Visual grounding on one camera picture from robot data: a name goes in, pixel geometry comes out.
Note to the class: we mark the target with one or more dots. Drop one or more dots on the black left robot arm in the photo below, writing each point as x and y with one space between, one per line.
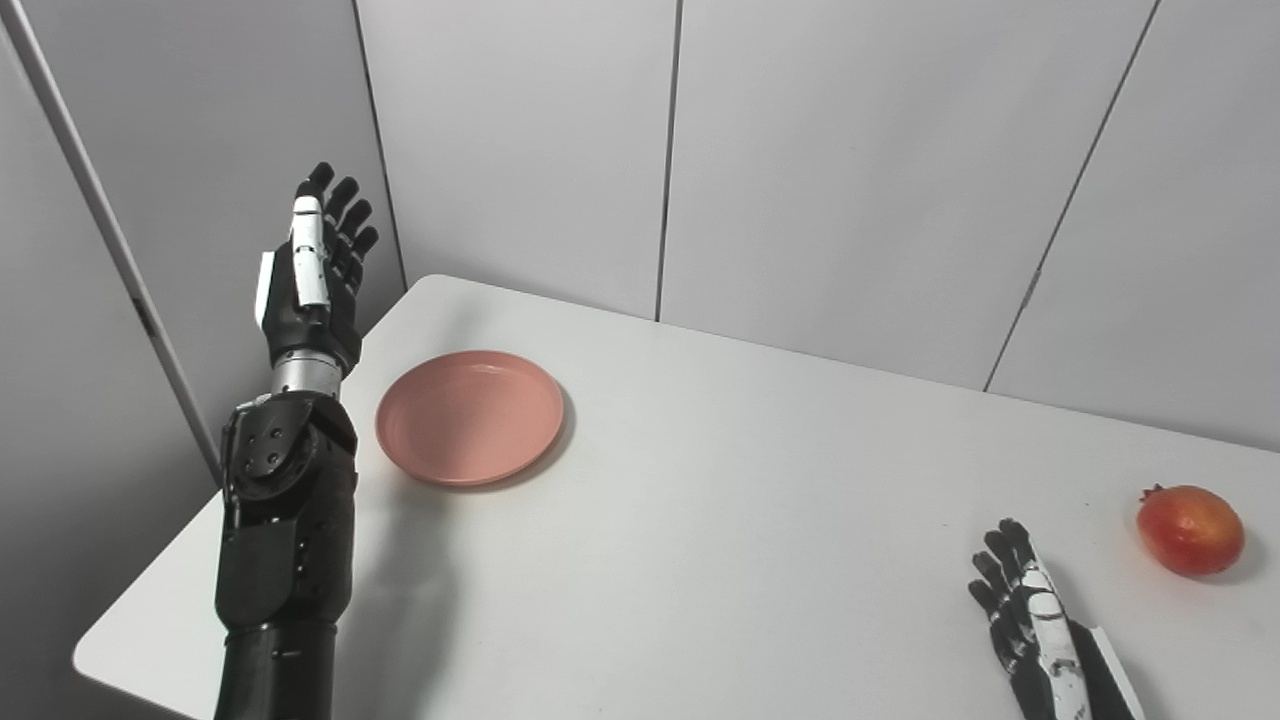
285 520

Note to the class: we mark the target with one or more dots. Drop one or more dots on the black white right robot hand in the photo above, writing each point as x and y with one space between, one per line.
1050 640

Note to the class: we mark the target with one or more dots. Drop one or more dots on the red yellow pomegranate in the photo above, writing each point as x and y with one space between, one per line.
1190 530

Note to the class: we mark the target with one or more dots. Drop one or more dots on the pink round plate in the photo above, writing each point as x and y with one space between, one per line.
470 417

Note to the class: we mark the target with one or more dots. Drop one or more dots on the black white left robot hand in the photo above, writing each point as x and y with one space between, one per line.
315 290

